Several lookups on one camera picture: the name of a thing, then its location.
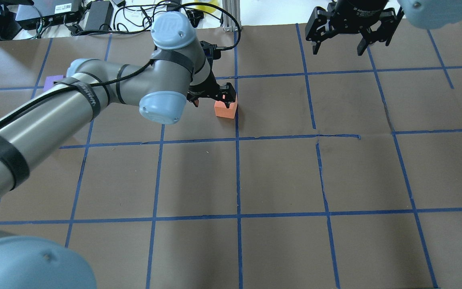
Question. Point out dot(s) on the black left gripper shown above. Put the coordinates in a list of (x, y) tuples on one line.
[(205, 88)]

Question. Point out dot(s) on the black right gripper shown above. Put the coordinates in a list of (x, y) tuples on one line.
[(360, 11)]

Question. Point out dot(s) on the orange foam block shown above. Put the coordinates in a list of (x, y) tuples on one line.
[(222, 111)]

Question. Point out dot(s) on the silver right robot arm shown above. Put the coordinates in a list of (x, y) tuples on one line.
[(429, 14)]

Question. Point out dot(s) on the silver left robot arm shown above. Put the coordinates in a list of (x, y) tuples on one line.
[(178, 71)]

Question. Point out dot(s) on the yellow tape roll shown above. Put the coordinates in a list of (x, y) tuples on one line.
[(207, 6)]

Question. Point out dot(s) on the black power brick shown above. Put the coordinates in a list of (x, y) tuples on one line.
[(99, 15)]

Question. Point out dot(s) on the purple foam block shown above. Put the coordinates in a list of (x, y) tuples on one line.
[(50, 81)]

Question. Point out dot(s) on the aluminium frame post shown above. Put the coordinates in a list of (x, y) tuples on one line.
[(231, 23)]

